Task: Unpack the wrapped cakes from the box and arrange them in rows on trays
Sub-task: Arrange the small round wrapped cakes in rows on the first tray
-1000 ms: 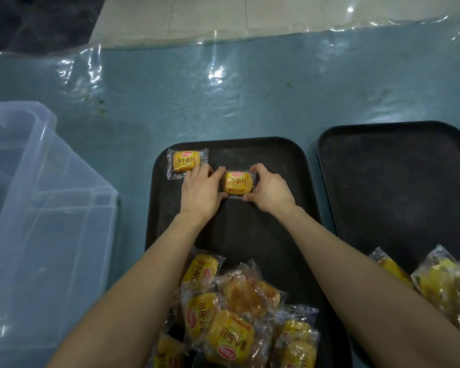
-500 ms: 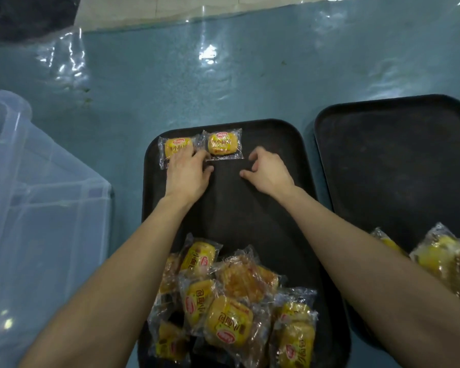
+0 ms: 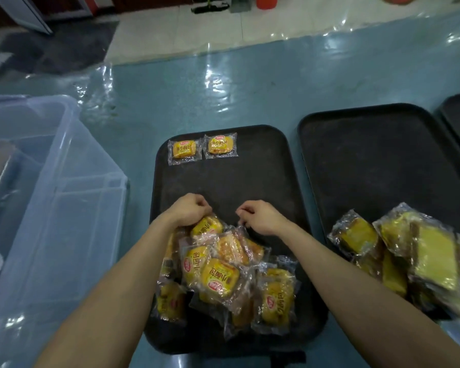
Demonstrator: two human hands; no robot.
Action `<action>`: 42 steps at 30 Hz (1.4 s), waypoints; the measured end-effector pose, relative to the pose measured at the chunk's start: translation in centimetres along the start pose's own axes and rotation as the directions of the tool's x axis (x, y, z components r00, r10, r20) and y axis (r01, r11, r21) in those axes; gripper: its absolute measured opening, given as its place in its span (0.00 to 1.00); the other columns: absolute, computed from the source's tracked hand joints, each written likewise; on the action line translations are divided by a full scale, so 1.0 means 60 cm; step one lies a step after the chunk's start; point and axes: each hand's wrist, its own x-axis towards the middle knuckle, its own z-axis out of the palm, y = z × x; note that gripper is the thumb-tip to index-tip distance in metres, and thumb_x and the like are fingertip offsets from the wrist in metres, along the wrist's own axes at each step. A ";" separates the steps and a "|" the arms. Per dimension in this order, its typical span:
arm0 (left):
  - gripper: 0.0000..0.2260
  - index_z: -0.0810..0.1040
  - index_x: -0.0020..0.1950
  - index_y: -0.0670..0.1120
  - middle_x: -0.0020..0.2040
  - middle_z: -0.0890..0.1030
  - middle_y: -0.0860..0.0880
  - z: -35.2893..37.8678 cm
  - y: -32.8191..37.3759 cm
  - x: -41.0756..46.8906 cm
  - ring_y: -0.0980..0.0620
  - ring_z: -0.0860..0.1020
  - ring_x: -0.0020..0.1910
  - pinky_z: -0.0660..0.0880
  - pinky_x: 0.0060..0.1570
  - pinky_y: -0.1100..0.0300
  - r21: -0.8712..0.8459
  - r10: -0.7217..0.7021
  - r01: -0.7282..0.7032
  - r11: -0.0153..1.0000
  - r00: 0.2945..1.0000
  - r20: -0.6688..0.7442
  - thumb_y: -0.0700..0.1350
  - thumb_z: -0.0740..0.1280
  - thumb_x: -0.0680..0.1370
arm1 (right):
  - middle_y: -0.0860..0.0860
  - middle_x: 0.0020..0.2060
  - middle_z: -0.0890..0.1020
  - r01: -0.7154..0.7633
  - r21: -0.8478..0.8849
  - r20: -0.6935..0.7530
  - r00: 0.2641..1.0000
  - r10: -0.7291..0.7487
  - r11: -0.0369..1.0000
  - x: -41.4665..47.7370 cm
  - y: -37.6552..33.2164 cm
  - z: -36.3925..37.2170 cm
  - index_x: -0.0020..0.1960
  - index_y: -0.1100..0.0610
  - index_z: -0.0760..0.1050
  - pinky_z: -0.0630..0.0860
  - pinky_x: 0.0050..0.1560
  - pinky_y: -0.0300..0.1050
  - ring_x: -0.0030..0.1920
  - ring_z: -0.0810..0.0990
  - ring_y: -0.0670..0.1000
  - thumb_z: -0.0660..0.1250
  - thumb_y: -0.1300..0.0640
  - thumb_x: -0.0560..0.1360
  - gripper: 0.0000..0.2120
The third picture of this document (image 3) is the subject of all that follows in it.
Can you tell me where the person's right hand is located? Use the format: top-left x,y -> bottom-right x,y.
235,200 -> 290,237

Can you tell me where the person's left hand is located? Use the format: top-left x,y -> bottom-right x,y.
167,193 -> 214,229

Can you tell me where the person's right forearm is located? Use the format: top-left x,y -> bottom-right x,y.
278,222 -> 460,368

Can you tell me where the person's left forearm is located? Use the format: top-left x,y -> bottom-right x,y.
34,213 -> 179,368

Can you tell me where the black tray with bread packets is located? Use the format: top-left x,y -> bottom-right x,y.
144,125 -> 329,356

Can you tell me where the yellow bread packet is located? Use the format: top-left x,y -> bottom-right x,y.
202,132 -> 238,160
167,138 -> 203,166

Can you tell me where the pile of yellow bread packets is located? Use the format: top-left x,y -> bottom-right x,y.
152,214 -> 301,341

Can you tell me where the clear plastic table cover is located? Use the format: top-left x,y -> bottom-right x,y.
0,7 -> 460,368

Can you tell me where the black tray with cake packets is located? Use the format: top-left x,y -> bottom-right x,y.
297,103 -> 460,322

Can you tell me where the clear plastic storage bin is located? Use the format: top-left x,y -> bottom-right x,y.
0,94 -> 130,368

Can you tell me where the pile of cake slice packets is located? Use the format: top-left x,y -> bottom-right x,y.
327,202 -> 460,319

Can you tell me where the black and green mop head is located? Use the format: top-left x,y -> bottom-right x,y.
190,0 -> 231,14

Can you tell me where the dark floor mat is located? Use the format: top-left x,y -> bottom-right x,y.
0,20 -> 119,82

